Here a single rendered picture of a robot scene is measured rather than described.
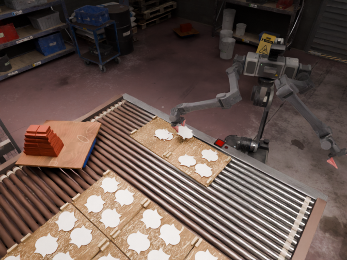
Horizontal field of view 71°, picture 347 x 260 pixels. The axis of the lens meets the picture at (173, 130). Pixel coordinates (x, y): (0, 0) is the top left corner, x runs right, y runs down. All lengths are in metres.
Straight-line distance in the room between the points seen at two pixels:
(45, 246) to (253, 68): 1.93
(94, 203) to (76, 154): 0.42
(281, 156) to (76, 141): 2.53
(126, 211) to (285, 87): 1.29
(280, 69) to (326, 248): 1.78
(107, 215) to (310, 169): 2.56
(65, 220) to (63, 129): 0.81
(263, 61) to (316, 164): 1.87
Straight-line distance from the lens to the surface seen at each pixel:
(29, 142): 2.07
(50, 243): 1.78
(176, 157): 1.98
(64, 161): 2.00
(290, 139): 3.79
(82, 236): 1.73
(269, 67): 2.11
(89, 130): 2.18
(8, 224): 2.01
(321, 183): 3.43
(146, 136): 2.16
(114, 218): 1.73
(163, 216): 1.70
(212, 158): 1.98
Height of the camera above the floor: 2.44
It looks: 43 degrees down
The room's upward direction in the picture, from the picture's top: 1 degrees counter-clockwise
